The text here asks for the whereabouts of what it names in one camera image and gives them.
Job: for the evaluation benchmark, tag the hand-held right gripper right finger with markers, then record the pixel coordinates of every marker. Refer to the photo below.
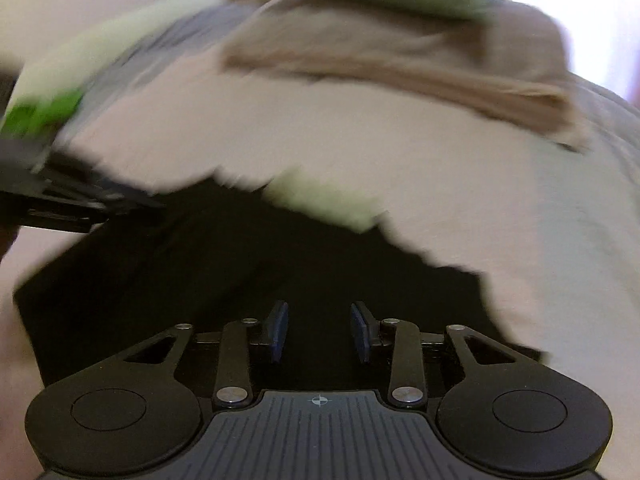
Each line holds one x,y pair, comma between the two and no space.
360,332

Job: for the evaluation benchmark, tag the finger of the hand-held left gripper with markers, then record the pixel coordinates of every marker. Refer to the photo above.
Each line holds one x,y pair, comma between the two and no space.
105,187
65,220

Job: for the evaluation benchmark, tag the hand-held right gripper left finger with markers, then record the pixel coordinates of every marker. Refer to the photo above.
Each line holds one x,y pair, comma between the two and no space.
279,332

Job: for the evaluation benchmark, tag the black pants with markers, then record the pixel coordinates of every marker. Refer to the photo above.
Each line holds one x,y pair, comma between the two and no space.
225,280

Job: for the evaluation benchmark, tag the green leafy plant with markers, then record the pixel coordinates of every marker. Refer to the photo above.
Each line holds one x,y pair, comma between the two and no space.
42,110

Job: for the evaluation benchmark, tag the pale green cloth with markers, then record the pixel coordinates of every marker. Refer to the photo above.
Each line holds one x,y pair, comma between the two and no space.
100,45

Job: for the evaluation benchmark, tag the grey checked cloth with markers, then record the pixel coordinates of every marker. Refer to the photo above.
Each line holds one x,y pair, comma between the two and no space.
165,45

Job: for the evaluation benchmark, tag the beige folded blanket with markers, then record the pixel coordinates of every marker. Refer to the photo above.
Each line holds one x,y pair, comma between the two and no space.
425,60

